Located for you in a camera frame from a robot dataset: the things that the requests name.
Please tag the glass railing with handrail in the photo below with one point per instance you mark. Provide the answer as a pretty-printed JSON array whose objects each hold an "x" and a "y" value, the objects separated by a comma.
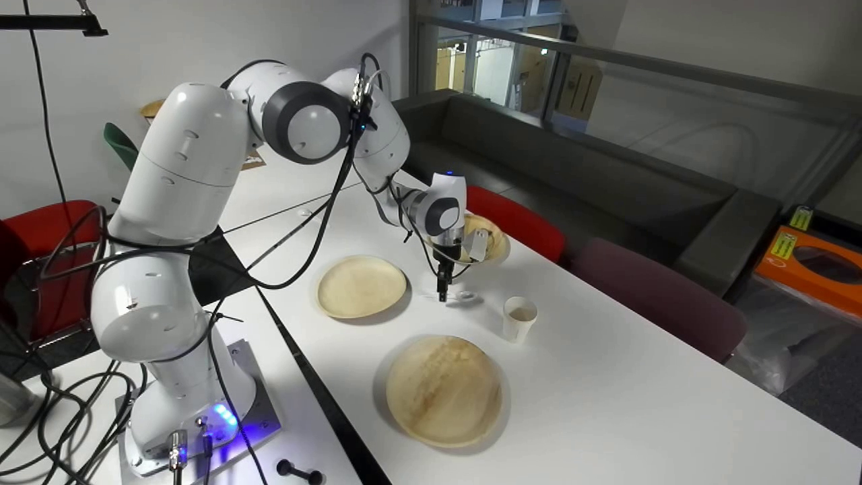
[{"x": 682, "y": 67}]

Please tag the grey sofa bench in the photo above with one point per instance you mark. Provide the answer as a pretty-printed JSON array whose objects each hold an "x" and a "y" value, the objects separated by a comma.
[{"x": 575, "y": 169}]

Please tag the white paper cup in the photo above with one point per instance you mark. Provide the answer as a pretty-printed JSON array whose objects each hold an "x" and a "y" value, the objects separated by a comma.
[{"x": 520, "y": 317}]

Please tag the pale smooth round plate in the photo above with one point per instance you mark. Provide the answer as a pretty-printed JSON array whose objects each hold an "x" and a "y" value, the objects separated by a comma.
[{"x": 361, "y": 289}]

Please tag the distant brown plate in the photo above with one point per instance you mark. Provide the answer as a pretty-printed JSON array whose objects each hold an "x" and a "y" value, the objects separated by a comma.
[{"x": 153, "y": 107}]

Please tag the black overhead mount bar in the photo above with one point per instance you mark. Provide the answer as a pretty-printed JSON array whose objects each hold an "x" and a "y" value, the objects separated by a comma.
[{"x": 56, "y": 21}]

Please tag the green chair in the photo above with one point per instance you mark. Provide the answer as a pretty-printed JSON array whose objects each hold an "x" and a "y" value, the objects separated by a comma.
[{"x": 122, "y": 142}]

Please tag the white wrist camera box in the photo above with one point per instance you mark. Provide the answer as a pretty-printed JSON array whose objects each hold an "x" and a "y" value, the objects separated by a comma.
[{"x": 474, "y": 243}]

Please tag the red chair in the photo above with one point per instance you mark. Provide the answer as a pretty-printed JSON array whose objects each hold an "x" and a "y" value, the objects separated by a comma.
[{"x": 43, "y": 243}]

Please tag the yellow poster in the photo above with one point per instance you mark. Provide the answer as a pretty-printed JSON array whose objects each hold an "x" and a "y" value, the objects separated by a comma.
[{"x": 581, "y": 87}]

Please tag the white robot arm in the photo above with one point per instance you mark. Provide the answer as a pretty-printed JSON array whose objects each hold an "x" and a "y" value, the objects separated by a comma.
[{"x": 178, "y": 169}]

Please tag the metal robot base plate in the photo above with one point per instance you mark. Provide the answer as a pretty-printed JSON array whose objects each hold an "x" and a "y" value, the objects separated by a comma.
[{"x": 243, "y": 420}]

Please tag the small black dumbbell tool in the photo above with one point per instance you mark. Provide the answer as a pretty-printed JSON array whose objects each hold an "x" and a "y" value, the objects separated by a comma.
[{"x": 299, "y": 470}]

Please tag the large brown streaked plate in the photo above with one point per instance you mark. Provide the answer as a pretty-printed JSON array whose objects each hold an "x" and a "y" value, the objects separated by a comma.
[{"x": 446, "y": 392}]

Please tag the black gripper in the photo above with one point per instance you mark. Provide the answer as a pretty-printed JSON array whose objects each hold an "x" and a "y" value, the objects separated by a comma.
[{"x": 444, "y": 260}]

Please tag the small brown grainy plate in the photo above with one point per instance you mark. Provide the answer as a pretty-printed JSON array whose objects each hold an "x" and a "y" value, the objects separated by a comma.
[{"x": 488, "y": 223}]

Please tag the red seat cushion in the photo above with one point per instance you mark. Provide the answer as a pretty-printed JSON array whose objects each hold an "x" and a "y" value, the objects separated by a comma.
[{"x": 527, "y": 223}]

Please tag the maroon seat cushion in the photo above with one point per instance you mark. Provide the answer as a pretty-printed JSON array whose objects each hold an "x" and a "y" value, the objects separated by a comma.
[{"x": 660, "y": 299}]

